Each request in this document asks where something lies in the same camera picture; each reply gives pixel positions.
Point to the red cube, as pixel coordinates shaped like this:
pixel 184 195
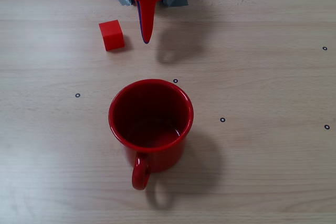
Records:
pixel 113 36

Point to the red enamel mug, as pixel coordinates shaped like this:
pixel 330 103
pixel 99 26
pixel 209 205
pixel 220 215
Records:
pixel 157 161

